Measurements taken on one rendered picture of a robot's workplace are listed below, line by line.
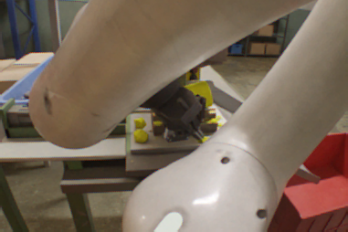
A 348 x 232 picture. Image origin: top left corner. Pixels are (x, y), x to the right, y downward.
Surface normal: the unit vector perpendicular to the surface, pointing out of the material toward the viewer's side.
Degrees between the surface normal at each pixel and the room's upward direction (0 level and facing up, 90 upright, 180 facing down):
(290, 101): 83
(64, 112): 103
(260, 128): 78
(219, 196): 8
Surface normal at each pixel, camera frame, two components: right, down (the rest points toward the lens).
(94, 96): -0.21, 0.73
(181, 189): -0.03, -0.92
